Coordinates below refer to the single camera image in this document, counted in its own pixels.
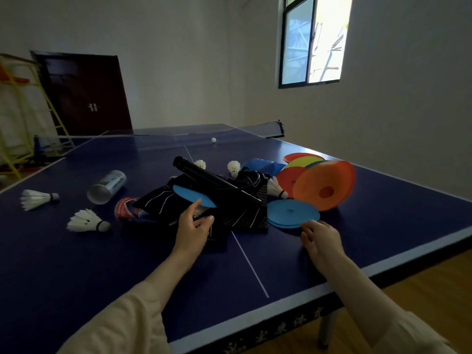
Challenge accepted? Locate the person's right hand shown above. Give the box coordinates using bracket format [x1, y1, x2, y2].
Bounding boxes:
[300, 220, 346, 271]

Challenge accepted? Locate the person's left hand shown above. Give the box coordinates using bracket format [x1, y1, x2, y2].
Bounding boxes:
[173, 199, 215, 256]

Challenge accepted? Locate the person's left forearm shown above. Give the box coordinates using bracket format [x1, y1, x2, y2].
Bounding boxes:
[57, 248, 194, 354]

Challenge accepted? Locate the person's right forearm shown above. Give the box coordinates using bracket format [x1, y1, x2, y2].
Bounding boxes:
[320, 256, 459, 354]

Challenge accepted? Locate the blue flat marker disc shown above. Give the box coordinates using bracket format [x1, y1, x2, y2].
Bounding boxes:
[266, 199, 321, 224]
[267, 216, 315, 230]
[173, 184, 217, 209]

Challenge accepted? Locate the black white-striped fabric bag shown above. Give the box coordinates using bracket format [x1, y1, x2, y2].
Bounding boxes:
[133, 170, 271, 242]

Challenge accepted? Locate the black plastic tube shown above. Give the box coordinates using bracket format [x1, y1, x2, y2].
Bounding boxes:
[173, 156, 263, 206]

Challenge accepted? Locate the orange cone marker disc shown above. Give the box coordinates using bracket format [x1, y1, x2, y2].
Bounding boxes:
[292, 160, 357, 212]

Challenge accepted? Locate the red cone marker disc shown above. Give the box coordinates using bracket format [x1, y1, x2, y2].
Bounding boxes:
[283, 152, 325, 163]
[275, 167, 307, 199]

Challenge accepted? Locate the yellow cone marker disc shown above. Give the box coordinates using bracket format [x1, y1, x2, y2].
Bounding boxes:
[285, 156, 326, 171]

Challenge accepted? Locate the blue cone marker disc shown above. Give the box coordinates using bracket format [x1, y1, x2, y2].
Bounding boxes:
[241, 158, 276, 173]
[258, 163, 287, 177]

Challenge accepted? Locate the table tennis net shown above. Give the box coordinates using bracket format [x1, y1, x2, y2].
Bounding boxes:
[32, 120, 285, 159]

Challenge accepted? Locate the grey table leg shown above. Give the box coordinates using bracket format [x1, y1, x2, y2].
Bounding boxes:
[317, 309, 341, 351]

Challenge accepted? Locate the white shuttlecock tube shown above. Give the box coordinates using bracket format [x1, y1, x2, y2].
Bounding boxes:
[87, 170, 127, 206]

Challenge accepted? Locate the dark brown double door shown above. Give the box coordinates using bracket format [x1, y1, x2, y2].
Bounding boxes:
[30, 51, 133, 137]

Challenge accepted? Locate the black framed window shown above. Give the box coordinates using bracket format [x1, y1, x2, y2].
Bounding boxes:
[278, 0, 354, 89]

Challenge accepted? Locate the yellow metal climbing frame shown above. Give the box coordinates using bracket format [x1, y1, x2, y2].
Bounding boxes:
[0, 52, 75, 180]

